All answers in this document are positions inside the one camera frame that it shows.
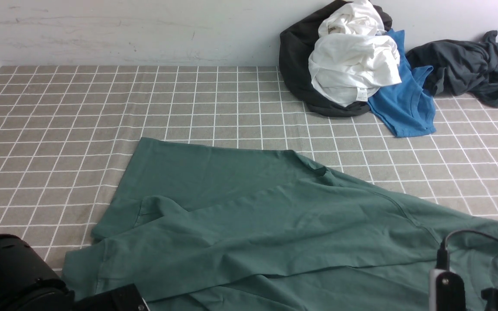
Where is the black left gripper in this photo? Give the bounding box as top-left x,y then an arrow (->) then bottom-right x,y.
74,284 -> 150,311

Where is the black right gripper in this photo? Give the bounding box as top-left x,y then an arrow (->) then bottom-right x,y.
481,288 -> 498,311

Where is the green long-sleeved shirt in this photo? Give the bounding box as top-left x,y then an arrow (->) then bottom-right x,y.
62,137 -> 498,311

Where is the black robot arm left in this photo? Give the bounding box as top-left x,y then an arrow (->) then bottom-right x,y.
0,234 -> 149,311

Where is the blue t-shirt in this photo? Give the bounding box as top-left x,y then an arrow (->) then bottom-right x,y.
367,29 -> 436,138

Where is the dark grey crumpled shirt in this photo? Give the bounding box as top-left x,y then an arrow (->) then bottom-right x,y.
406,30 -> 498,108

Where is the white crumpled shirt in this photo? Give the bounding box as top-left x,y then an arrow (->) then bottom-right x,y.
309,0 -> 401,107

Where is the grey checkered tablecloth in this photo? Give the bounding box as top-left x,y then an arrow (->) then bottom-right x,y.
0,65 -> 498,271

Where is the black crumpled garment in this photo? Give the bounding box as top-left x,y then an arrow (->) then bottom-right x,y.
279,0 -> 393,117

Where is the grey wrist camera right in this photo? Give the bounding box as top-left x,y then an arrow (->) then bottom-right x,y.
428,269 -> 466,311

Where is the black camera cable right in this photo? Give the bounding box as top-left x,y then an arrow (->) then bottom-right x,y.
436,229 -> 498,269

